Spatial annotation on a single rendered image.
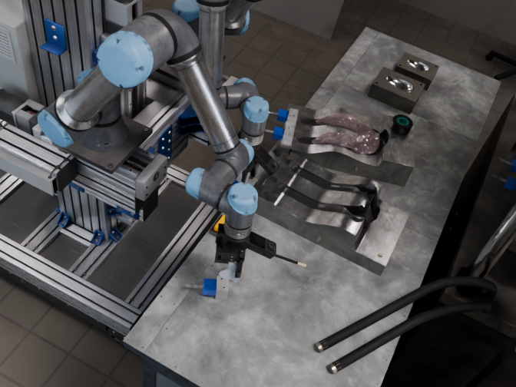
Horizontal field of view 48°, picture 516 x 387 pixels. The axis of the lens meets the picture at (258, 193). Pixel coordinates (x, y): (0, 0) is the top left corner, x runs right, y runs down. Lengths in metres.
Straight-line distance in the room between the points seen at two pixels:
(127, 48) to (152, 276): 1.40
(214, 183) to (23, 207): 1.49
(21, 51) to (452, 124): 1.72
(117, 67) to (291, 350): 0.94
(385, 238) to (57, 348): 1.44
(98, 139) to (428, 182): 1.25
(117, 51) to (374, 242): 1.08
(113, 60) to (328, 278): 1.00
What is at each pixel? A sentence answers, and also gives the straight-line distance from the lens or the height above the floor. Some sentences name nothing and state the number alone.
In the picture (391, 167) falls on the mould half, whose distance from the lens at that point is 2.20.
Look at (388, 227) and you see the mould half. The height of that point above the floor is 0.86.
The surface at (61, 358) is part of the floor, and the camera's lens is 2.63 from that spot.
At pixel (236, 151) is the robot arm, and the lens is 1.54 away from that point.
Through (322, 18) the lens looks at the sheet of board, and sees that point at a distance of 4.36.
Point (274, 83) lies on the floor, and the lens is 3.86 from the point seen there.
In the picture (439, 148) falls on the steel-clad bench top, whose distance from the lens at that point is 2.49.
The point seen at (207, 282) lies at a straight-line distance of 1.79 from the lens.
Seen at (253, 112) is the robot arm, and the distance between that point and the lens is 1.79.
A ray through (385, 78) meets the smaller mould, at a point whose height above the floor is 0.87.
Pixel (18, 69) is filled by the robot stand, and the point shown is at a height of 1.06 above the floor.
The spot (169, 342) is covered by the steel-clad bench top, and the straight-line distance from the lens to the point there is 1.73.
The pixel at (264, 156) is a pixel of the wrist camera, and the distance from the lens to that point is 1.92.
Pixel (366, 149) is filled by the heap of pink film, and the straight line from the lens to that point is 2.22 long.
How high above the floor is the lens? 2.36
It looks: 49 degrees down
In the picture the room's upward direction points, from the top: 12 degrees clockwise
